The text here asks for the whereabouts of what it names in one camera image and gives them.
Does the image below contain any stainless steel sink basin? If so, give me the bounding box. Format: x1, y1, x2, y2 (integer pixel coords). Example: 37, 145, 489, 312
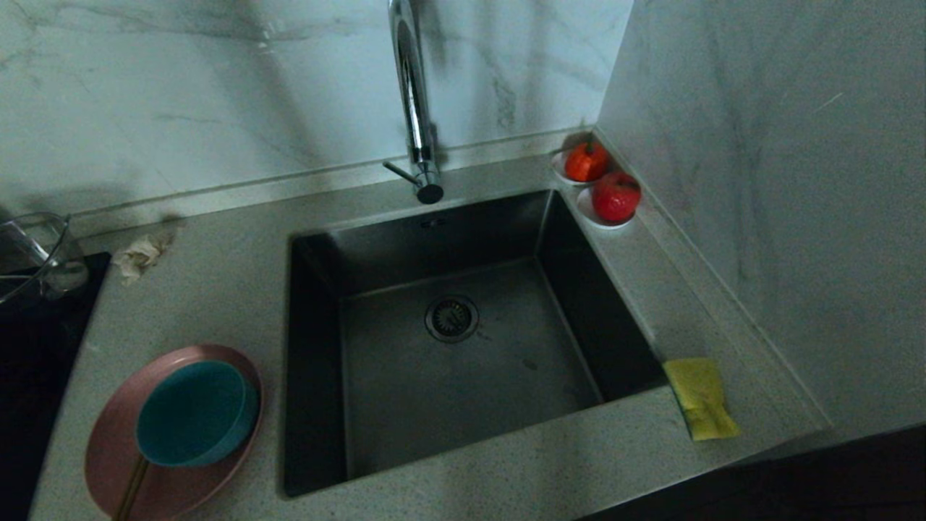
284, 190, 666, 496

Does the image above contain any yellow sponge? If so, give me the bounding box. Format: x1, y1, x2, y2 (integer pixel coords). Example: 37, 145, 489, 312
662, 357, 742, 443

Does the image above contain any round metal drain strainer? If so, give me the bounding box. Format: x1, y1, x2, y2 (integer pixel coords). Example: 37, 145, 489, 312
425, 295, 480, 344

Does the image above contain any small white dish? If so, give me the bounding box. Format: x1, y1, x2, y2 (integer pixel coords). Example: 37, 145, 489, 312
552, 148, 612, 189
577, 187, 636, 231

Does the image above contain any orange-red tomato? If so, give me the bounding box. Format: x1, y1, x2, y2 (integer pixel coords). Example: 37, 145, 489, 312
564, 137, 610, 183

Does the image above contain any chrome kitchen faucet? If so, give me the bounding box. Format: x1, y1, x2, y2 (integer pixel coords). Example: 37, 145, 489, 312
383, 0, 446, 206

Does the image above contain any red apple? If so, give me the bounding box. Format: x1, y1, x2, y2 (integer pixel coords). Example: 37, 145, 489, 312
592, 172, 642, 224

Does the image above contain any teal bowl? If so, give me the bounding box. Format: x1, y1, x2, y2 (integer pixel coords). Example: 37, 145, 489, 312
136, 360, 260, 467

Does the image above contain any crumpled white tissue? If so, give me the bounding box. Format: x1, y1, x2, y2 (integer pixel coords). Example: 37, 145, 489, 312
114, 230, 176, 285

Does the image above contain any pink plate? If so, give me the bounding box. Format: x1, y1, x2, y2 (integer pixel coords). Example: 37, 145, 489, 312
85, 344, 264, 520

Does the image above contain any clear glass pot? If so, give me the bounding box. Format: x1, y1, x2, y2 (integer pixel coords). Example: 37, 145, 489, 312
0, 211, 92, 319

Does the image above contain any black cooktop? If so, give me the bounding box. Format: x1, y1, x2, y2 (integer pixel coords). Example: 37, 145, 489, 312
0, 251, 115, 521

